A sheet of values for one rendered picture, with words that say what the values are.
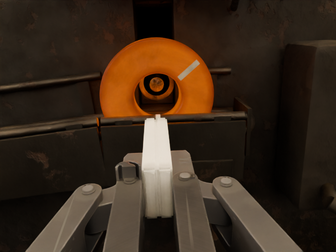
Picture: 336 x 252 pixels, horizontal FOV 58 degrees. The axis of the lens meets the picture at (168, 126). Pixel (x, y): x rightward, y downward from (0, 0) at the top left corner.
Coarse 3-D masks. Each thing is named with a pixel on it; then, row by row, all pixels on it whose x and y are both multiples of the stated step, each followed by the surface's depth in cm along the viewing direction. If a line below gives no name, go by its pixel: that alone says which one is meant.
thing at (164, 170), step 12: (156, 120) 21; (156, 132) 19; (156, 144) 17; (168, 144) 17; (156, 156) 16; (168, 156) 16; (168, 168) 15; (168, 180) 15; (168, 192) 15; (168, 204) 15; (168, 216) 16
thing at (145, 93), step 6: (144, 90) 51; (168, 90) 52; (144, 96) 52; (150, 96) 52; (156, 96) 52; (162, 96) 52; (168, 96) 52; (144, 102) 52; (150, 102) 52; (156, 102) 52; (162, 102) 52; (168, 102) 53
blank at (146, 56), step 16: (128, 48) 38; (144, 48) 39; (160, 48) 39; (176, 48) 39; (112, 64) 39; (128, 64) 39; (144, 64) 39; (160, 64) 39; (176, 64) 39; (192, 64) 40; (112, 80) 39; (128, 80) 40; (176, 80) 40; (192, 80) 40; (208, 80) 40; (112, 96) 40; (128, 96) 40; (192, 96) 41; (208, 96) 41; (112, 112) 41; (128, 112) 41; (144, 112) 43; (176, 112) 41; (192, 112) 42
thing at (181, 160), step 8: (176, 152) 18; (184, 152) 18; (176, 160) 17; (184, 160) 17; (176, 168) 16; (184, 168) 16; (192, 168) 16; (200, 184) 15; (208, 184) 15; (208, 192) 14; (208, 200) 14; (216, 200) 14; (208, 208) 14; (216, 208) 14; (208, 216) 14; (216, 216) 14; (224, 216) 14; (224, 224) 14
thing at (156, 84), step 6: (144, 78) 51; (150, 78) 49; (156, 78) 49; (162, 78) 49; (168, 78) 51; (144, 84) 51; (150, 84) 49; (156, 84) 49; (162, 84) 49; (168, 84) 51; (150, 90) 50; (156, 90) 50; (162, 90) 50
